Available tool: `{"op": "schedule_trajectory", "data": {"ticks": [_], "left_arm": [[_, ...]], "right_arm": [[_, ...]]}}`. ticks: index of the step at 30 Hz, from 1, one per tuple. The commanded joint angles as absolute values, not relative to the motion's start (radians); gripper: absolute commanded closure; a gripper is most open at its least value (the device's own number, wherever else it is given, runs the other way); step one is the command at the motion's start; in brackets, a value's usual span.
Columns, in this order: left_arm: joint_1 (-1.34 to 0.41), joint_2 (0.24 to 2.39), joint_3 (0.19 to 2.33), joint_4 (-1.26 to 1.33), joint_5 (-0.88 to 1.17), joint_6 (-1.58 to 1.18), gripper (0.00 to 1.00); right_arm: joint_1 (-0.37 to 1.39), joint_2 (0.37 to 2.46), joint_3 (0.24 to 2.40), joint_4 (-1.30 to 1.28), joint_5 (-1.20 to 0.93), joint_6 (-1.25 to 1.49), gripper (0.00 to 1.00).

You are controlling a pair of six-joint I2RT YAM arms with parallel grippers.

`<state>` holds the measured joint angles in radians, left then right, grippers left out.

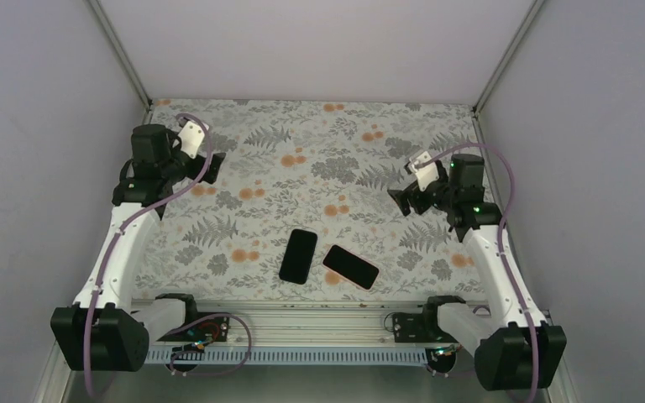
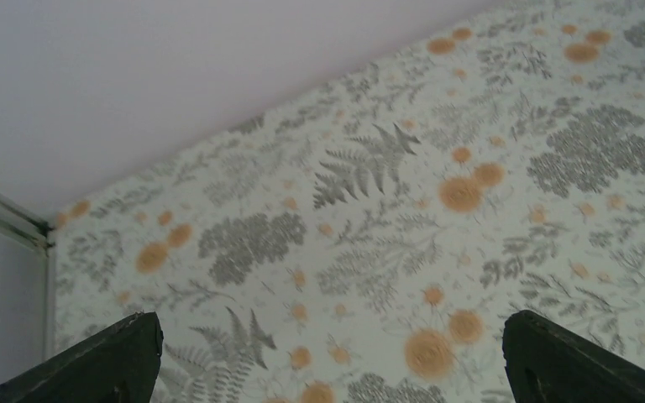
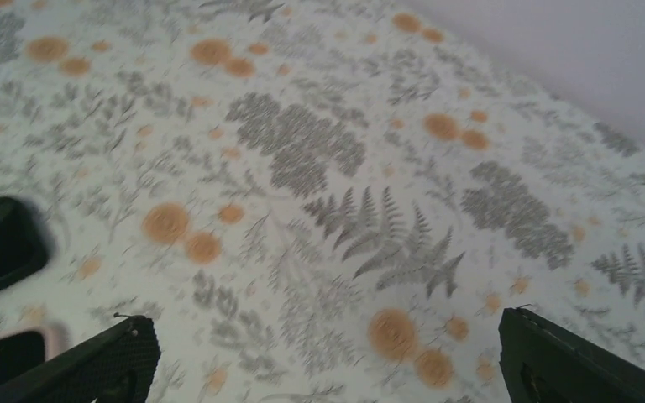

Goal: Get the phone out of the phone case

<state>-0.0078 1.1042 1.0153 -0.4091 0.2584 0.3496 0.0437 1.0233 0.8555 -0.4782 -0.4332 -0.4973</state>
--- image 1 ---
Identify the blue black phone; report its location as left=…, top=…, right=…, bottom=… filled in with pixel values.
left=322, top=245, right=380, bottom=290

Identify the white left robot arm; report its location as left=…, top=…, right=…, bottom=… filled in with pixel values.
left=50, top=118, right=226, bottom=372

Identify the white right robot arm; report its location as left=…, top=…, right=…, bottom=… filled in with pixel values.
left=389, top=151, right=567, bottom=390

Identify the floral patterned table mat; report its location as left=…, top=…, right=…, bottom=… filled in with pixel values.
left=134, top=98, right=485, bottom=302

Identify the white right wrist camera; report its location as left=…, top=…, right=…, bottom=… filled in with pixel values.
left=404, top=151, right=448, bottom=191

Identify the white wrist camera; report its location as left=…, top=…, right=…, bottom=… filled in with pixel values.
left=177, top=121, right=209, bottom=160
left=404, top=151, right=448, bottom=191

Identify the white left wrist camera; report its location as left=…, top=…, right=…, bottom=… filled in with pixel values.
left=177, top=121, right=209, bottom=160

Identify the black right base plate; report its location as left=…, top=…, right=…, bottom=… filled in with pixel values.
left=382, top=312, right=443, bottom=343

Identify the aluminium front rail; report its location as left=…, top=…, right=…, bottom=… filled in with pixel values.
left=197, top=300, right=422, bottom=348

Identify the slotted grey cable duct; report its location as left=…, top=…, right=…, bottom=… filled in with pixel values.
left=174, top=347, right=427, bottom=367

